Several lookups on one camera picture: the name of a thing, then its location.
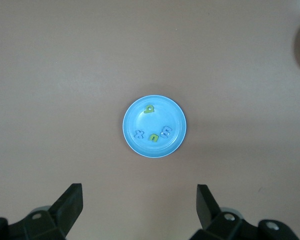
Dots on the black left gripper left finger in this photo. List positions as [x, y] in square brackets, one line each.
[65, 210]

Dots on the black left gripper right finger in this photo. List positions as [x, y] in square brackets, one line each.
[207, 212]

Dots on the blue letter m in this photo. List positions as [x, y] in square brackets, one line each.
[166, 131]

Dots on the green letter u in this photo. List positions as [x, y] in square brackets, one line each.
[150, 136]

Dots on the blue letter x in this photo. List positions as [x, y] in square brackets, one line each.
[139, 134]

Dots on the green letter q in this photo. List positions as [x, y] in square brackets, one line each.
[147, 110]

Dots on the blue plate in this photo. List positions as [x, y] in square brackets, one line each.
[170, 112]

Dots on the brown table mat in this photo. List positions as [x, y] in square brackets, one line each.
[65, 75]

